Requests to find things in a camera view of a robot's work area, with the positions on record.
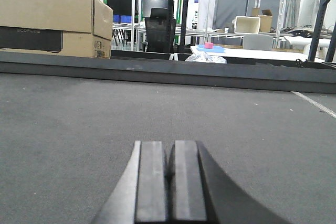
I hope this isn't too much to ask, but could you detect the white table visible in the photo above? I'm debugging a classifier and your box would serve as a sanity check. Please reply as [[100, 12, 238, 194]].
[[190, 45, 326, 63]]

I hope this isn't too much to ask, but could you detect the crumpled clear plastic bag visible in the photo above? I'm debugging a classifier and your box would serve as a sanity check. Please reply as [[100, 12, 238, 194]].
[[185, 51, 227, 64]]

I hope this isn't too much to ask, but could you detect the black office chair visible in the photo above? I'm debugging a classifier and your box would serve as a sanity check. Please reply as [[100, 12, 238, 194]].
[[143, 8, 176, 54]]

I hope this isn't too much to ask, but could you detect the grey chair back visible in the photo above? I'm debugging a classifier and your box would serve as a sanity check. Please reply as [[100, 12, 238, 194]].
[[243, 34, 273, 51]]

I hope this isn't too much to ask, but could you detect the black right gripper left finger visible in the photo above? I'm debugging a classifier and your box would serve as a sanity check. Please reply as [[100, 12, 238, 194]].
[[91, 141, 168, 223]]

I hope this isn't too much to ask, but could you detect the white plastic bin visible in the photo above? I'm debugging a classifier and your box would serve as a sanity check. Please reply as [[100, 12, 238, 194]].
[[234, 16, 261, 34]]

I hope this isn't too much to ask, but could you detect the pink block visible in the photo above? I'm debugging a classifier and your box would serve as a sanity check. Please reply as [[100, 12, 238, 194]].
[[204, 42, 213, 49]]

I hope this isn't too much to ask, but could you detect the small open cardboard box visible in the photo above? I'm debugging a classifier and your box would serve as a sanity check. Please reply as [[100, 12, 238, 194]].
[[251, 8, 272, 33]]

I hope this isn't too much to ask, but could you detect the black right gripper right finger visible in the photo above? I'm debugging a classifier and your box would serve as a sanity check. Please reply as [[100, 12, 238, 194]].
[[170, 141, 288, 223]]

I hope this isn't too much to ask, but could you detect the dark conveyor side rail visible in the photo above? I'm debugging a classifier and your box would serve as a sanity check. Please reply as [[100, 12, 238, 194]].
[[1, 52, 335, 94]]

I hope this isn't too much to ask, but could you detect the light blue tray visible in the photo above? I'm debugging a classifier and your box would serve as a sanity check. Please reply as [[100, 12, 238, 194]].
[[196, 45, 225, 54]]

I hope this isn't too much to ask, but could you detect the brown cardboard box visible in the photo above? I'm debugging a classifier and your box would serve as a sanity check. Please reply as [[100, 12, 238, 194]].
[[1, 0, 113, 58]]

